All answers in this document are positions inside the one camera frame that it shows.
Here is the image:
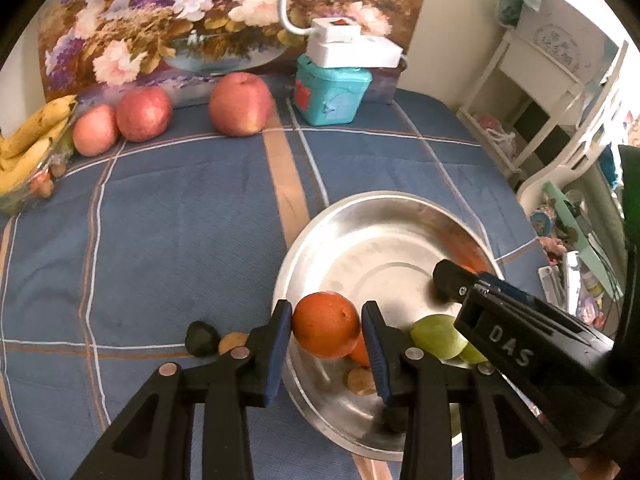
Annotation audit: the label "clear plastic fruit container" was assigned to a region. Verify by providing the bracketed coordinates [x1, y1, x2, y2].
[0, 145, 69, 217]

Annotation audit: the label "black smartphone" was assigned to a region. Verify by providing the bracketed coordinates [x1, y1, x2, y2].
[562, 252, 585, 312]

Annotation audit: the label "round stainless steel plate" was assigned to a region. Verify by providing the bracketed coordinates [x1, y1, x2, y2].
[272, 190, 506, 462]

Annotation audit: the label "white plastic bag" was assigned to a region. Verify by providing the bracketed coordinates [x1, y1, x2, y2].
[474, 114, 519, 159]

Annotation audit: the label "patterned tape roll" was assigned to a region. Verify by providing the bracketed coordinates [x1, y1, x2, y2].
[529, 207, 557, 236]

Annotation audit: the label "large red apple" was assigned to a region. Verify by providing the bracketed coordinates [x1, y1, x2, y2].
[208, 72, 274, 138]

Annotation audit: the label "green board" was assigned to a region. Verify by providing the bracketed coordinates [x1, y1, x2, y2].
[542, 179, 627, 302]

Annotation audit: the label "pale pink apple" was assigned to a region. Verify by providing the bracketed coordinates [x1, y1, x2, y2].
[72, 103, 120, 157]

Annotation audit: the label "blue plaid tablecloth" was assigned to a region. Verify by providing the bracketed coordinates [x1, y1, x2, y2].
[0, 72, 551, 480]

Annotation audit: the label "white cutout shelf rack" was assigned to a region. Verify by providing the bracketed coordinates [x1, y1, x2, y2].
[515, 39, 632, 202]

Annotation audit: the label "white phone stand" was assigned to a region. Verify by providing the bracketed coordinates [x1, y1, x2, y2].
[538, 264, 566, 307]

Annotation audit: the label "large orange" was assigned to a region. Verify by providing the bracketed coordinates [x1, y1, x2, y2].
[291, 291, 362, 360]

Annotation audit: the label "dark avocado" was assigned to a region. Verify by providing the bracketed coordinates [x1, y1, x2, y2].
[184, 320, 220, 359]

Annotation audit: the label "floral painting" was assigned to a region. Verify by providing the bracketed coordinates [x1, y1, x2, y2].
[37, 0, 434, 107]

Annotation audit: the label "teal cloth bag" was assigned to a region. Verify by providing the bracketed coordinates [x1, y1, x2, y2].
[497, 0, 542, 29]

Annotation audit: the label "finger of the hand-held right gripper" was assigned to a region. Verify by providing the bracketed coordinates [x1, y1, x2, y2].
[432, 259, 532, 311]

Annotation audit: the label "bunch of yellow bananas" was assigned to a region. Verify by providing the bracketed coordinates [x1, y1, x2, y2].
[0, 94, 79, 199]

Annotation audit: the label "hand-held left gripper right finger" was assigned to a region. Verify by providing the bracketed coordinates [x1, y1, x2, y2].
[360, 300, 571, 480]

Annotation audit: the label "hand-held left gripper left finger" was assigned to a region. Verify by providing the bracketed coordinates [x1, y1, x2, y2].
[70, 299, 294, 480]

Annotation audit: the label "small brown walnut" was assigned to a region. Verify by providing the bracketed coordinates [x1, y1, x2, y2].
[347, 365, 377, 396]

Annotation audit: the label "teal plastic box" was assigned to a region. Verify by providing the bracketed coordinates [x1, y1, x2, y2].
[293, 54, 374, 126]

